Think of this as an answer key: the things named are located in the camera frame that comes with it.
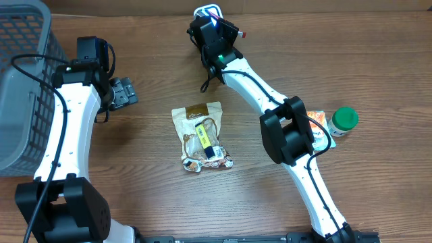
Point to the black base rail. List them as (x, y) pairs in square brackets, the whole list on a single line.
[(288, 238)]

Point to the beige snack pouch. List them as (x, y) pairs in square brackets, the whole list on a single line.
[(193, 156)]

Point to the red snack bar packet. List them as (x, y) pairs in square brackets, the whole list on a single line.
[(241, 33)]

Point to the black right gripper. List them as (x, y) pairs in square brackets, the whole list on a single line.
[(231, 29)]

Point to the green lid jar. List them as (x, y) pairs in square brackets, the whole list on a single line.
[(343, 121)]

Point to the orange tissue packet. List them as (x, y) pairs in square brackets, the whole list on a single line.
[(318, 116)]

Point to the white barcode scanner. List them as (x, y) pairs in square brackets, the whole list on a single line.
[(211, 10)]

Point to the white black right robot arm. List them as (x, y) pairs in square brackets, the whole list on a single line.
[(285, 126)]

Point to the yellow black marker pen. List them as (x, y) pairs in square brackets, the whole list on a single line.
[(204, 140)]

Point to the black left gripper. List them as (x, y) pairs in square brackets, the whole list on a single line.
[(124, 93)]

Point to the teal tissue packet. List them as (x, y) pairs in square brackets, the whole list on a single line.
[(321, 143)]

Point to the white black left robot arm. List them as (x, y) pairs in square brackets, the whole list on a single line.
[(60, 204)]

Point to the grey plastic basket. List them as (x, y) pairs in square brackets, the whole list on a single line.
[(27, 109)]

